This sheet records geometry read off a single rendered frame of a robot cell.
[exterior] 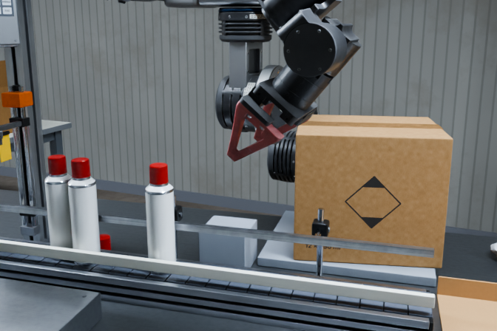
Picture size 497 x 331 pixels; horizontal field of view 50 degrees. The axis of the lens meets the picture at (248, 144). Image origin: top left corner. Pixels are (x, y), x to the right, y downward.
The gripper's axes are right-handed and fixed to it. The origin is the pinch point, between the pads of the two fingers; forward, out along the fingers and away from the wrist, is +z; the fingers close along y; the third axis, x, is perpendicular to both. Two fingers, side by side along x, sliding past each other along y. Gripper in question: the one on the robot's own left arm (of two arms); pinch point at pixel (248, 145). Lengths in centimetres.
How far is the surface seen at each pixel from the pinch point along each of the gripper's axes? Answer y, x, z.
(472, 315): -27, 46, 7
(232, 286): -13.3, 12.2, 28.3
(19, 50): -24, -54, 31
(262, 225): -54, 9, 38
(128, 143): -277, -112, 197
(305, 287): -13.4, 21.0, 18.2
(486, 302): -33, 48, 5
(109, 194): -267, -97, 237
